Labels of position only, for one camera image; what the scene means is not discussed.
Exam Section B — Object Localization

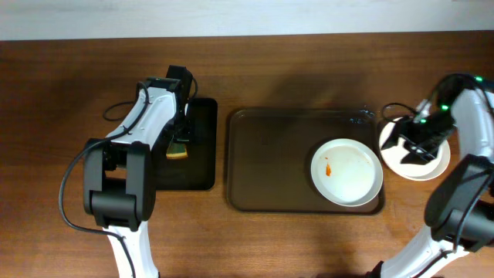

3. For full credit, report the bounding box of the green and yellow sponge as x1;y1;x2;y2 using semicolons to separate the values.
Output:
166;142;188;160

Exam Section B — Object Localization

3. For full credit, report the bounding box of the white plate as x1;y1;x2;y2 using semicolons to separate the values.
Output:
310;138;384;207
381;138;451;181

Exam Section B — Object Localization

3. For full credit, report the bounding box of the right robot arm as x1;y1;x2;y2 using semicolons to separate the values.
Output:
366;73;493;277

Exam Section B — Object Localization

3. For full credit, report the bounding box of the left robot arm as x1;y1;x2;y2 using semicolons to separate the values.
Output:
83;66;196;277

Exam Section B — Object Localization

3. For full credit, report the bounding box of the black rectangular sponge tray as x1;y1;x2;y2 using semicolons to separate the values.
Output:
152;98;218;191

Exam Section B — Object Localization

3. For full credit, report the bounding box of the brown serving tray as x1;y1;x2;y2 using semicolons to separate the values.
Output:
226;108;385;215

